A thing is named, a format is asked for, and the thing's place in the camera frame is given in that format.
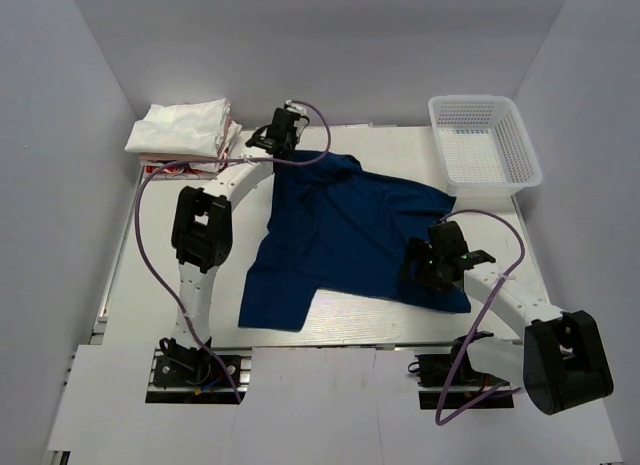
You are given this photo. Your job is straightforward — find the blue polo t-shirt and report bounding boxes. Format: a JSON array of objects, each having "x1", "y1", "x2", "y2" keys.
[{"x1": 238, "y1": 151, "x2": 471, "y2": 332}]

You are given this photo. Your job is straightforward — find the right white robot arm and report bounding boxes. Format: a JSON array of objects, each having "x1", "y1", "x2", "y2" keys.
[{"x1": 400, "y1": 221, "x2": 614, "y2": 415}]

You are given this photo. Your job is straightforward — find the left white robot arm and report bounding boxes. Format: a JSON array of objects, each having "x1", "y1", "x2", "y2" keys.
[{"x1": 169, "y1": 101, "x2": 309, "y2": 384}]

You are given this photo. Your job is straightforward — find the red white folded t-shirt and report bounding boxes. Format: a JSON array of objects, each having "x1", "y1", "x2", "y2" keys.
[{"x1": 138, "y1": 118, "x2": 242, "y2": 177}]

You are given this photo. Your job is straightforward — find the white plastic mesh basket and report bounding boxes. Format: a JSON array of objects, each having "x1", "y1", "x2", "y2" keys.
[{"x1": 428, "y1": 95, "x2": 542, "y2": 199}]

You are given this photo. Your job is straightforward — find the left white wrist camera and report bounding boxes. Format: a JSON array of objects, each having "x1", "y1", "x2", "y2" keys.
[{"x1": 284, "y1": 100, "x2": 308, "y2": 117}]

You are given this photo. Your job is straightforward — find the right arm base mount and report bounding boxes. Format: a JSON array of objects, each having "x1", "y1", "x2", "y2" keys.
[{"x1": 407, "y1": 334, "x2": 516, "y2": 411}]

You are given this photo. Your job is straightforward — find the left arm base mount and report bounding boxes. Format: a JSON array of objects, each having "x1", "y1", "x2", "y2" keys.
[{"x1": 145, "y1": 338, "x2": 251, "y2": 405}]

